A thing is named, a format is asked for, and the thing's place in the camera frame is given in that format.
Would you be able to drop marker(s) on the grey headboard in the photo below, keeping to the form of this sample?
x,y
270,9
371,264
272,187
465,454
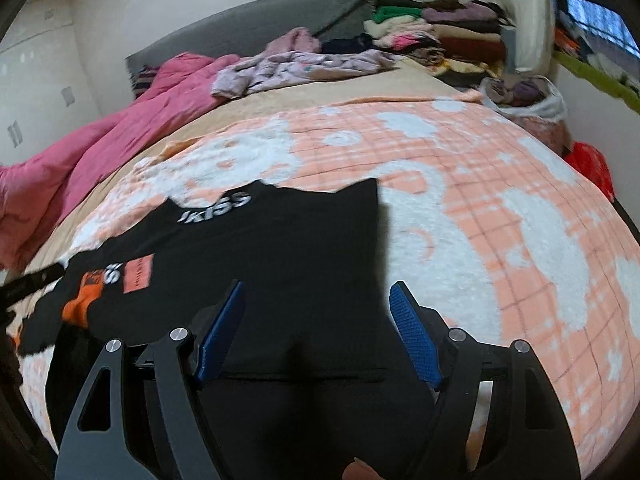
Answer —
x,y
245,30

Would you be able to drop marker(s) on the striped dark garment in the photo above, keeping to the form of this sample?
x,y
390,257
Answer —
x,y
142,80

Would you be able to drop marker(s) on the white wardrobe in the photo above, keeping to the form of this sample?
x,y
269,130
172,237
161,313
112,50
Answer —
x,y
45,92

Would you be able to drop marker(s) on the right hand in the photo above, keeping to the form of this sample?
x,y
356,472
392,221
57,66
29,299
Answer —
x,y
359,470

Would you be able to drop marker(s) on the lilac crumpled garment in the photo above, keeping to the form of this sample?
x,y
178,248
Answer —
x,y
272,71

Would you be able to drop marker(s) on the black printed t-shirt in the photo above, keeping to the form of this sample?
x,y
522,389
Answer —
x,y
296,368

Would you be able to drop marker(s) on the pink quilt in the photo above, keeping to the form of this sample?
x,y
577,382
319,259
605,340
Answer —
x,y
37,195

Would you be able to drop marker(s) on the stack of folded clothes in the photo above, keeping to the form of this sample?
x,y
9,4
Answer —
x,y
458,42

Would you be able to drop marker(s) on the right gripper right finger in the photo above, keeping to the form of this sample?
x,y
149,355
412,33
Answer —
x,y
496,414

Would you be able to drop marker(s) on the white bag of clothes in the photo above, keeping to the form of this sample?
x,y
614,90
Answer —
x,y
515,96

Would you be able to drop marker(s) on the beige bed sheet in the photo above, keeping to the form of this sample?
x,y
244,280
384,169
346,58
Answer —
x,y
407,81

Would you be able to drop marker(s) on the white curtain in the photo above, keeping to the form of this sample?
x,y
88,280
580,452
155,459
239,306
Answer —
x,y
534,22

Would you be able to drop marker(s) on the red plastic bag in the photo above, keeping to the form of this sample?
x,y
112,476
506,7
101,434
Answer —
x,y
591,163

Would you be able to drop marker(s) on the green windowsill cloth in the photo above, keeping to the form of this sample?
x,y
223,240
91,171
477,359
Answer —
x,y
625,90

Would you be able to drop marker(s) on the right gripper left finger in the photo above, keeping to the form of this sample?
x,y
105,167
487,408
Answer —
x,y
95,446

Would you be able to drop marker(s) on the peach white plush blanket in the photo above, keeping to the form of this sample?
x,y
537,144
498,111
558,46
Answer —
x,y
486,223

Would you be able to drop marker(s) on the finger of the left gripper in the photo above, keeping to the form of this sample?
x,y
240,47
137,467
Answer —
x,y
29,283

